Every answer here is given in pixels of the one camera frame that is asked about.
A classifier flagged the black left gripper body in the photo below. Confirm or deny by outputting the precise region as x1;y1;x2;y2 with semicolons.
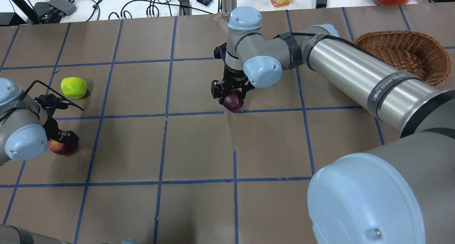
34;94;79;141

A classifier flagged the black usb hub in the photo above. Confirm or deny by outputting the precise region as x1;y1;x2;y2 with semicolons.
48;0;77;16

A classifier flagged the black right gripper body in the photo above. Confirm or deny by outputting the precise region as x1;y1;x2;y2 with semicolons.
214;42;251;95

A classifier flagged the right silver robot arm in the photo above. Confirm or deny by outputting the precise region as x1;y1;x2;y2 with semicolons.
211;6;455;244

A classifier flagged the aluminium frame post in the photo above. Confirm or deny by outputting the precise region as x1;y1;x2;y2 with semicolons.
219;0;237;17

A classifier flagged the dark red apple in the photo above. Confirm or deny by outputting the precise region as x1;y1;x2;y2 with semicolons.
222;89;244;112

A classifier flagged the woven wicker basket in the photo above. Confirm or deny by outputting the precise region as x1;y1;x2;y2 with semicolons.
354;31;452;87

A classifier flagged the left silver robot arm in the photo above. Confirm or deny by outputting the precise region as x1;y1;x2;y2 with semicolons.
0;78;79;164

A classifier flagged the black monitor stand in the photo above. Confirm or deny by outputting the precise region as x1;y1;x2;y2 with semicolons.
11;0;41;25

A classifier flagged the red yellow apple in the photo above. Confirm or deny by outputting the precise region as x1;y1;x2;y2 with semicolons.
48;139;77;156

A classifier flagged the green apple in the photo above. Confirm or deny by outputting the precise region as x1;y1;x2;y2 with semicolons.
60;77;87;99

